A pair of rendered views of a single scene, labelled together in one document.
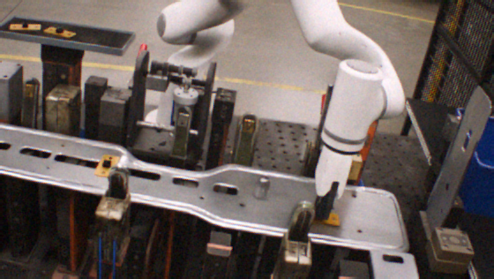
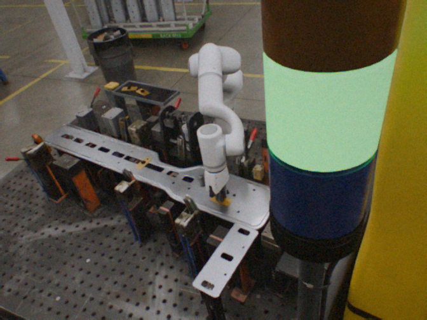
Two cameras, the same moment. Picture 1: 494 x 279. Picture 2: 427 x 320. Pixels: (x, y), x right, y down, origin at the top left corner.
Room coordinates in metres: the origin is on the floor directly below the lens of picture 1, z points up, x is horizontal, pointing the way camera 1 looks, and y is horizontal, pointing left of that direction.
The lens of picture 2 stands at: (0.20, -0.82, 2.01)
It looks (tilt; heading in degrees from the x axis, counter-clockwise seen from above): 39 degrees down; 40
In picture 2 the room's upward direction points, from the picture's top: 10 degrees counter-clockwise
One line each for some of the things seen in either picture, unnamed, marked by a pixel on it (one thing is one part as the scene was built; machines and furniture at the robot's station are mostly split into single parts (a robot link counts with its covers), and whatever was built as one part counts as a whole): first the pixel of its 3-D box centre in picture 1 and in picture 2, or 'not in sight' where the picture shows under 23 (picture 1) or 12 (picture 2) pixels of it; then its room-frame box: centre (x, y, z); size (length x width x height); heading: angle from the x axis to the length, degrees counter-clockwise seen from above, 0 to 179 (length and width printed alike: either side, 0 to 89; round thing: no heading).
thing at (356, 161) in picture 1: (334, 218); (260, 199); (1.13, -0.27, 0.88); 0.04 x 0.04 x 0.36; 1
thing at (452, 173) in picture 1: (455, 163); not in sight; (1.00, -0.45, 1.17); 0.12 x 0.01 x 0.34; 1
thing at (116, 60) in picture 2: not in sight; (115, 62); (2.82, 2.66, 0.36); 0.54 x 0.50 x 0.73; 10
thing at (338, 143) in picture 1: (343, 135); (215, 162); (0.96, -0.19, 1.20); 0.09 x 0.08 x 0.03; 1
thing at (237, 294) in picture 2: not in sight; (240, 268); (0.81, -0.35, 0.84); 0.11 x 0.06 x 0.29; 1
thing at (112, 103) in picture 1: (114, 160); (168, 155); (1.19, 0.31, 0.89); 0.13 x 0.11 x 0.38; 1
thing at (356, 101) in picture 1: (355, 98); (212, 144); (0.96, -0.19, 1.28); 0.09 x 0.08 x 0.13; 120
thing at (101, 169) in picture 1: (107, 164); (143, 162); (0.99, 0.28, 1.01); 0.08 x 0.04 x 0.01; 2
